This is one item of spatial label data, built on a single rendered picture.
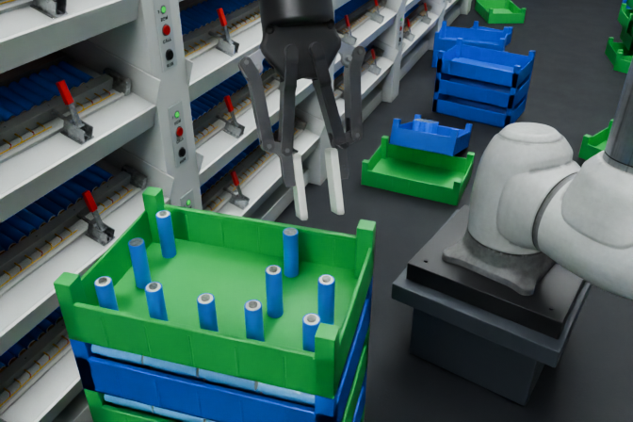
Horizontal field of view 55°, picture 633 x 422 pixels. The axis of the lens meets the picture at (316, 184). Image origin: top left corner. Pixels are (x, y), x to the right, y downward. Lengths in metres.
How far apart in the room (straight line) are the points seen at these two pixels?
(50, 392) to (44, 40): 0.56
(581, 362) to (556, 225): 0.45
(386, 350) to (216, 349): 0.75
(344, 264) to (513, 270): 0.48
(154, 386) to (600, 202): 0.67
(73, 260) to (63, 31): 0.36
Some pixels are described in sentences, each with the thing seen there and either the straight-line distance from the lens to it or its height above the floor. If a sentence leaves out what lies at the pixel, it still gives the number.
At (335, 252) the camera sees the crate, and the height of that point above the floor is 0.51.
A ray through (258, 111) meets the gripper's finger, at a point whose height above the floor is 0.72.
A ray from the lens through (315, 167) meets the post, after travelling 1.85.
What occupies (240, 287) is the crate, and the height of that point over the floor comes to 0.48.
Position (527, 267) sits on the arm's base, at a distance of 1.19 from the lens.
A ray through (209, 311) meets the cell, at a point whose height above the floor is 0.54.
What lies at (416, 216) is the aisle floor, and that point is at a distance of 1.75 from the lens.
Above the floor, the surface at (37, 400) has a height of 0.18.
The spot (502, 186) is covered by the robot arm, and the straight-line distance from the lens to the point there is 1.10.
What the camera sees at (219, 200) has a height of 0.19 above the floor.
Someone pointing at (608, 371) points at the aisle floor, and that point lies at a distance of 1.43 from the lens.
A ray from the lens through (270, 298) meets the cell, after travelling 0.68.
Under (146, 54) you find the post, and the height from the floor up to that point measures 0.64.
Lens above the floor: 0.97
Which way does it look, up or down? 31 degrees down
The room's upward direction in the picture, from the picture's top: straight up
